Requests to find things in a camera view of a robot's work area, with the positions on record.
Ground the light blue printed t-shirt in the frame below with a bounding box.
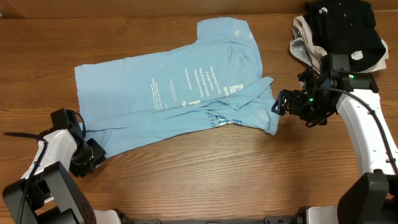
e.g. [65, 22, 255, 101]
[75, 17, 279, 157]

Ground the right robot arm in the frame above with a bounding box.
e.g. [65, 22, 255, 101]
[264, 54, 397, 224]

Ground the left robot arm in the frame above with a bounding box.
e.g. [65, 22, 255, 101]
[2, 108, 130, 224]

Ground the grey-blue garment in pile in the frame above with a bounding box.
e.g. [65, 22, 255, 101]
[289, 37, 313, 67]

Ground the beige garment in pile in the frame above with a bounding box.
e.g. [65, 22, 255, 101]
[292, 16, 389, 73]

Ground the black garment on pile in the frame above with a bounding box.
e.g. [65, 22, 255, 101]
[305, 0, 386, 72]

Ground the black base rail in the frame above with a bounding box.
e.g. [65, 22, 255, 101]
[121, 215, 307, 224]

